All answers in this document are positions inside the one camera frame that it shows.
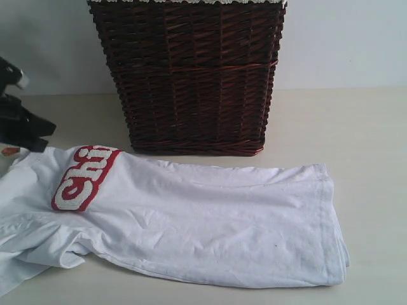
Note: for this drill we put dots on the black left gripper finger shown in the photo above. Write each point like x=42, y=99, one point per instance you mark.
x=40, y=127
x=36, y=145

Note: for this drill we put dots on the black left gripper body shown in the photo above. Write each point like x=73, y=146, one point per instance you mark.
x=15, y=121

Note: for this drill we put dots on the white t-shirt with red lettering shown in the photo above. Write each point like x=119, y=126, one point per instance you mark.
x=234, y=227

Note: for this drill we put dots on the dark brown wicker basket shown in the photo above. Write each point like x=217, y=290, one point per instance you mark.
x=192, y=79

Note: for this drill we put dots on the small orange object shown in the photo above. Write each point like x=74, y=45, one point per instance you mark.
x=10, y=151

